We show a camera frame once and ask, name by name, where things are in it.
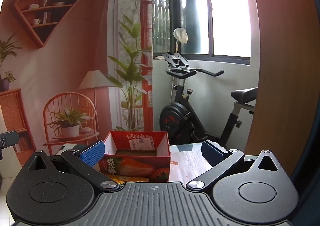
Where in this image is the dark framed window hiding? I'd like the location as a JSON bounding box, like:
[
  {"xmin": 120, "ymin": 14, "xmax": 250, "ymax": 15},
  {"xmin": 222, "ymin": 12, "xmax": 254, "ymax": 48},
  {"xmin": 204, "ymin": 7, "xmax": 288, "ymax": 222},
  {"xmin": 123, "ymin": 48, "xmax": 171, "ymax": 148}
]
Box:
[{"xmin": 122, "ymin": 0, "xmax": 253, "ymax": 64}]

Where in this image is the black exercise bike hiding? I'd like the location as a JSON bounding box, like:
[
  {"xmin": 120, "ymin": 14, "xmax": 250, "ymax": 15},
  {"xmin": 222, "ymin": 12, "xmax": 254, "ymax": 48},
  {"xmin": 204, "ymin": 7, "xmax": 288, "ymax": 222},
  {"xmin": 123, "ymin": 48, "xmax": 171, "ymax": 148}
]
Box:
[{"xmin": 159, "ymin": 52, "xmax": 258, "ymax": 146}]

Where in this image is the white bag covered stand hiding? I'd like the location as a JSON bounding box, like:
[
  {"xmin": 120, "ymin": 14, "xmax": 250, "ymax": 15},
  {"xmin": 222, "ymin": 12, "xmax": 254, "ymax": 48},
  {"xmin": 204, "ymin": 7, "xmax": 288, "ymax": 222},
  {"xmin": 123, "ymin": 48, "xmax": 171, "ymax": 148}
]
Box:
[{"xmin": 173, "ymin": 28, "xmax": 188, "ymax": 53}]

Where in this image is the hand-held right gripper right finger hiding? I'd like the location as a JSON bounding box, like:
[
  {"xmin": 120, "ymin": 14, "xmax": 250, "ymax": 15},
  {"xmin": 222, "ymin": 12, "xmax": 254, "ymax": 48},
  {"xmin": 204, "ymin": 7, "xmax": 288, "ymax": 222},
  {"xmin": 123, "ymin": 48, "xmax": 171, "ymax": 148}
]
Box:
[{"xmin": 186, "ymin": 140, "xmax": 284, "ymax": 193}]

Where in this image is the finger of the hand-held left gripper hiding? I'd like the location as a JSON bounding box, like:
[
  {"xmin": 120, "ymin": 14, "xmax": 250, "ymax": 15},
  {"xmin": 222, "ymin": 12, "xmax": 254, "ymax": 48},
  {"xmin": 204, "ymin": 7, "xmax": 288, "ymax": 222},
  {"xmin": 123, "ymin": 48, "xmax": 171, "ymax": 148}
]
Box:
[{"xmin": 0, "ymin": 131, "xmax": 20, "ymax": 159}]

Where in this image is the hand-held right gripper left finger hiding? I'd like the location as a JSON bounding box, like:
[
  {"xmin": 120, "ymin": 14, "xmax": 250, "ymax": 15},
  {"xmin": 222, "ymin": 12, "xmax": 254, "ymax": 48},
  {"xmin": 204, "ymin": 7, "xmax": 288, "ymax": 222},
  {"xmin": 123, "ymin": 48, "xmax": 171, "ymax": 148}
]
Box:
[{"xmin": 24, "ymin": 140, "xmax": 120, "ymax": 191}]

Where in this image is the wall poster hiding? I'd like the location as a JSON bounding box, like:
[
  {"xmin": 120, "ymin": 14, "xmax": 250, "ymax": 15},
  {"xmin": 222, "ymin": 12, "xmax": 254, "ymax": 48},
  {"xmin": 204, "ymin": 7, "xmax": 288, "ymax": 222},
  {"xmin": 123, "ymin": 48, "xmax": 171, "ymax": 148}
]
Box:
[{"xmin": 0, "ymin": 0, "xmax": 154, "ymax": 166}]

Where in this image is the brown wooden panel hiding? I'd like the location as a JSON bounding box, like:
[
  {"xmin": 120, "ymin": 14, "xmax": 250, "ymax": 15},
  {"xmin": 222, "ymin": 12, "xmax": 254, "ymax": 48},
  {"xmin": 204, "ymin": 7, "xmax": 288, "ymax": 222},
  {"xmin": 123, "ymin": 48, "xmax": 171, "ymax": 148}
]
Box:
[{"xmin": 245, "ymin": 0, "xmax": 314, "ymax": 176}]

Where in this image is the red strawberry cardboard box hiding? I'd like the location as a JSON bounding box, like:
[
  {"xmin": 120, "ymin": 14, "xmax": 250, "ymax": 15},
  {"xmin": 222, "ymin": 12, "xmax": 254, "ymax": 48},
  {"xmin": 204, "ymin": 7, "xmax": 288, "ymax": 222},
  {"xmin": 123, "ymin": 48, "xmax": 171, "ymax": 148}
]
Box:
[{"xmin": 98, "ymin": 131, "xmax": 171, "ymax": 183}]

